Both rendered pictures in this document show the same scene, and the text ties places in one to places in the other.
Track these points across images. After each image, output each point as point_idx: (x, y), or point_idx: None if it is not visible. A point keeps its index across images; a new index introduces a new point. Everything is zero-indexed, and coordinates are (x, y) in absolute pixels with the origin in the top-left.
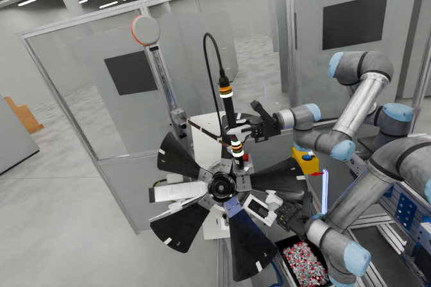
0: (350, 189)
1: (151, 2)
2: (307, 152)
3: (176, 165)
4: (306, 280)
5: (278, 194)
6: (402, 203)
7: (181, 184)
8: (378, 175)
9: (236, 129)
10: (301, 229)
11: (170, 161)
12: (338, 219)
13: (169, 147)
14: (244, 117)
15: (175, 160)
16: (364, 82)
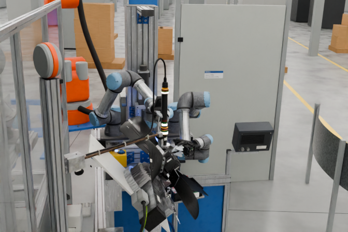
0: (184, 124)
1: (20, 27)
2: (115, 151)
3: (156, 167)
4: None
5: (178, 145)
6: (143, 156)
7: (153, 190)
8: (187, 111)
9: (168, 112)
10: (198, 145)
11: (154, 166)
12: (189, 139)
13: (153, 152)
14: (134, 120)
15: (156, 161)
16: (142, 84)
